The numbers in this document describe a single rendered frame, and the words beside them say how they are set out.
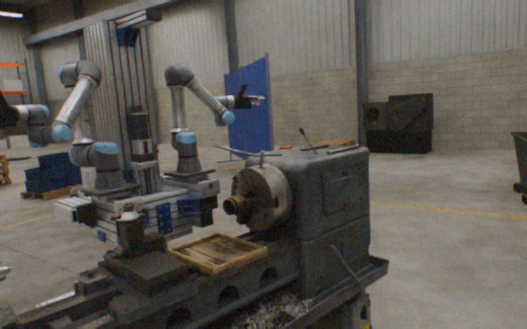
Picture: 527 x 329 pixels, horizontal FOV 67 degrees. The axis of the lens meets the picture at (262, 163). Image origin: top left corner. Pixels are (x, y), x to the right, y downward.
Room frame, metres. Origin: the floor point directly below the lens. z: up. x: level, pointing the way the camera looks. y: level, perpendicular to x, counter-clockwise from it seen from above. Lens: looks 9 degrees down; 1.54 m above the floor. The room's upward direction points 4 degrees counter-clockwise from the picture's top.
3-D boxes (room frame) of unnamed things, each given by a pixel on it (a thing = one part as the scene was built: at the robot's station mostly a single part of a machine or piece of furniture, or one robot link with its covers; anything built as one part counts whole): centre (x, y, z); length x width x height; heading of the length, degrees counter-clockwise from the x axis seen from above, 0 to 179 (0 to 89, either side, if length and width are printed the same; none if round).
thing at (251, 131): (8.76, 0.34, 1.18); 4.12 x 0.80 x 2.35; 15
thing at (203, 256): (1.71, 0.24, 0.89); 0.36 x 0.30 x 0.04; 43
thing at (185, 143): (2.37, 0.45, 1.33); 0.13 x 0.12 x 0.14; 24
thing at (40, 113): (1.82, 1.02, 1.56); 0.11 x 0.08 x 0.09; 156
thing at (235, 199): (1.80, 0.14, 1.08); 0.09 x 0.09 x 0.09; 44
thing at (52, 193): (7.91, 4.12, 0.39); 1.20 x 0.80 x 0.79; 151
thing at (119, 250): (1.55, 0.53, 0.99); 0.20 x 0.10 x 0.05; 133
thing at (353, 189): (2.19, -0.25, 1.06); 0.59 x 0.48 x 0.39; 133
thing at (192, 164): (2.36, 0.45, 1.21); 0.15 x 0.15 x 0.10
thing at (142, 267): (1.49, 0.51, 0.95); 0.43 x 0.17 x 0.05; 43
